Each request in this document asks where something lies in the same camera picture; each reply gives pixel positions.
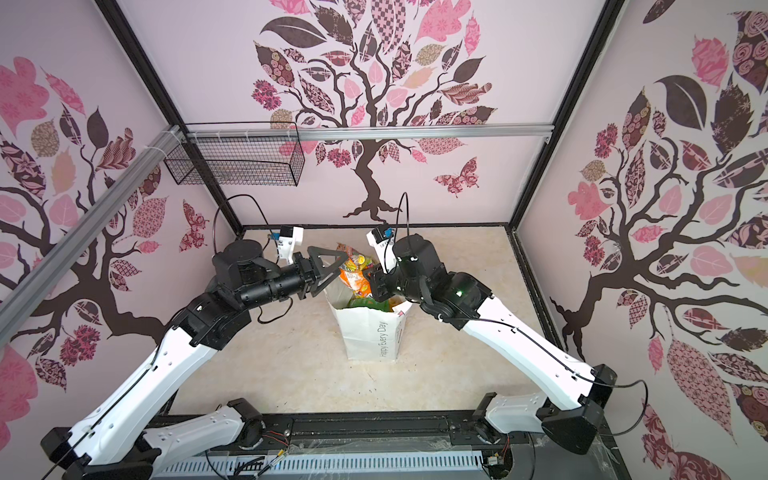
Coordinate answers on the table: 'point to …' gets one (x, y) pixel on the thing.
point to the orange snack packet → (359, 282)
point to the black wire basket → (241, 161)
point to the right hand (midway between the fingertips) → (365, 268)
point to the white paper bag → (368, 333)
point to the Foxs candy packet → (385, 305)
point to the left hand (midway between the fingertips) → (346, 270)
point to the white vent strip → (455, 465)
